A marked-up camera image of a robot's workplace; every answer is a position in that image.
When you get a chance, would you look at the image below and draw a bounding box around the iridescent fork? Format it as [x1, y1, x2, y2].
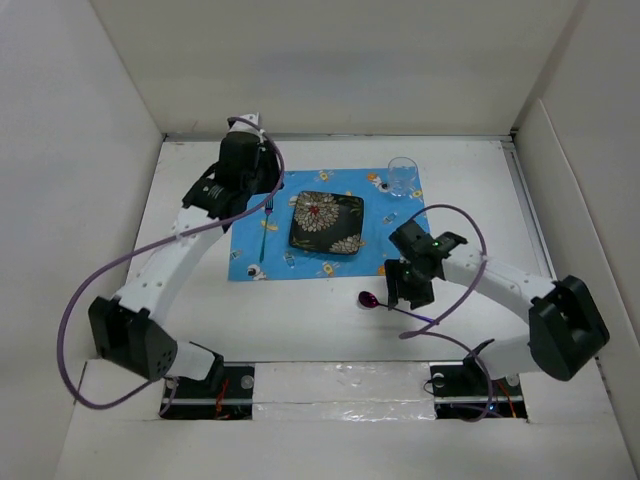
[259, 198, 274, 263]

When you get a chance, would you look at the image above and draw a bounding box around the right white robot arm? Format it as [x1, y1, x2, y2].
[385, 220, 610, 394]

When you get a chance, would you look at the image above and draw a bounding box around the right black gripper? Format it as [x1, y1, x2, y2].
[384, 257, 435, 310]

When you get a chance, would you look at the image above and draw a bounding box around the clear plastic cup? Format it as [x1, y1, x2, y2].
[388, 157, 418, 197]

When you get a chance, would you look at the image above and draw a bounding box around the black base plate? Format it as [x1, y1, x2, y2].
[423, 361, 528, 422]
[159, 363, 255, 421]

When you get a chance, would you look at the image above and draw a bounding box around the purple iridescent spoon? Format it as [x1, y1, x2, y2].
[357, 291, 435, 324]

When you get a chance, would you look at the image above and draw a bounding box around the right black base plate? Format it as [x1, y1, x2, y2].
[423, 361, 528, 422]

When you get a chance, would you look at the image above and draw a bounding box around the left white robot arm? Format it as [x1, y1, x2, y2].
[88, 114, 283, 397]

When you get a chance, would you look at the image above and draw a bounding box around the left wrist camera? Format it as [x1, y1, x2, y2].
[227, 112, 261, 137]

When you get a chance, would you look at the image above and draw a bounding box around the blue space-print cloth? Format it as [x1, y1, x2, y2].
[228, 168, 437, 282]

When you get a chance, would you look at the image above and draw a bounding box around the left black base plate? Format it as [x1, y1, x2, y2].
[159, 363, 255, 421]

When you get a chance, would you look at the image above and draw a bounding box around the dark floral square plate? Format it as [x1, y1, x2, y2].
[289, 191, 365, 256]

